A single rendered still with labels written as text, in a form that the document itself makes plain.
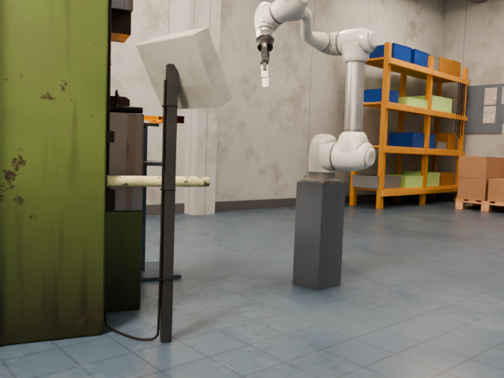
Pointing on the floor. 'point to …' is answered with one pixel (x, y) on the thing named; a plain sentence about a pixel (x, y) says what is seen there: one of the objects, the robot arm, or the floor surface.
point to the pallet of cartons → (481, 183)
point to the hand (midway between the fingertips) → (265, 77)
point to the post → (169, 204)
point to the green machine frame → (52, 169)
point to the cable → (160, 234)
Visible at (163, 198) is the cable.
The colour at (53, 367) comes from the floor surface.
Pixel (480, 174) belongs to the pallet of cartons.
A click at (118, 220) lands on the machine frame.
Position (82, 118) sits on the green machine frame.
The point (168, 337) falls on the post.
